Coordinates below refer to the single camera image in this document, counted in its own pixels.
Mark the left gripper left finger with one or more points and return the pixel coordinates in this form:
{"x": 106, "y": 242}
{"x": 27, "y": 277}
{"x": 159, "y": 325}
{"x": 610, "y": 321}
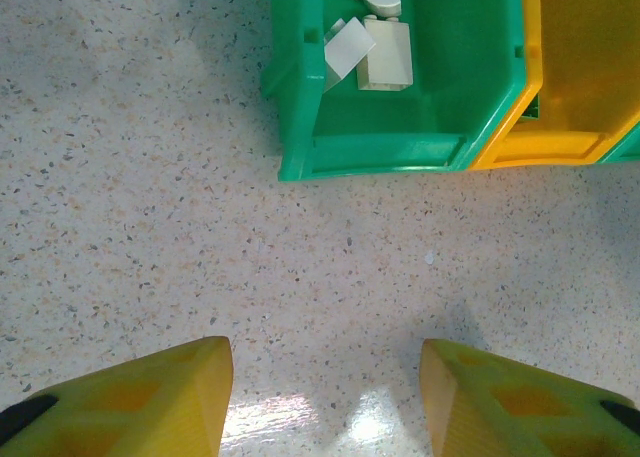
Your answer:
{"x": 150, "y": 412}

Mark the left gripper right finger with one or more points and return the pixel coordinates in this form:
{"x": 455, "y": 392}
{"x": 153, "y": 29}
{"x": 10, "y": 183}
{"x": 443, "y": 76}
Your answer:
{"x": 525, "y": 417}

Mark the cream white lego brick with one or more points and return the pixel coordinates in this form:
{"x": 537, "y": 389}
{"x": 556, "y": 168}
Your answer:
{"x": 387, "y": 57}

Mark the green plastic bin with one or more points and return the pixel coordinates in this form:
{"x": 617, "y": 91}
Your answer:
{"x": 450, "y": 102}
{"x": 627, "y": 149}

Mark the yellow plastic bin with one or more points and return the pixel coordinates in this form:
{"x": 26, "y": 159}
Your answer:
{"x": 590, "y": 52}

